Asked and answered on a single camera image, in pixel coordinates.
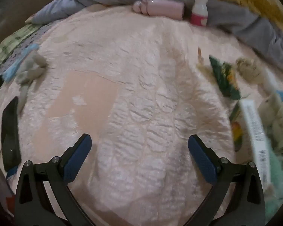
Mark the light blue cloth strip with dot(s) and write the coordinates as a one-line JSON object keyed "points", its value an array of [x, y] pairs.
{"points": [[8, 74]]}

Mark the grey-blue quilt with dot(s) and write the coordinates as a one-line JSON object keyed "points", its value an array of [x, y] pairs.
{"points": [[255, 31]]}

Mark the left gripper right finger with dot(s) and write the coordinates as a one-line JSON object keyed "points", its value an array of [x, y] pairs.
{"points": [[246, 206]]}

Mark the white green medicine carton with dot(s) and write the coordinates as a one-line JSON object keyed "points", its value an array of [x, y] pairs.
{"points": [[254, 141]]}

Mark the crumpled brown tissue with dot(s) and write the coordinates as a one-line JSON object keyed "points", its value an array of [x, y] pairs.
{"points": [[250, 70]]}

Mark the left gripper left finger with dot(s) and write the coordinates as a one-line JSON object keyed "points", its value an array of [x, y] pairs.
{"points": [[32, 204]]}

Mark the green plush sock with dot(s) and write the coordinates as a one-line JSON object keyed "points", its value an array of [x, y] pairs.
{"points": [[273, 195]]}

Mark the dark green snack wrapper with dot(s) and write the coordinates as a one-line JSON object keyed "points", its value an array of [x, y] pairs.
{"points": [[225, 76]]}

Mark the grey crumpled sock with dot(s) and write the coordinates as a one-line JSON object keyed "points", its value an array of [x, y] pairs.
{"points": [[32, 67]]}

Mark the white bottle pink label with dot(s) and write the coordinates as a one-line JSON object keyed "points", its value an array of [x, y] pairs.
{"points": [[199, 14]]}

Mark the black flat remote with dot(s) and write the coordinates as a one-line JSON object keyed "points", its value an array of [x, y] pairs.
{"points": [[9, 136]]}

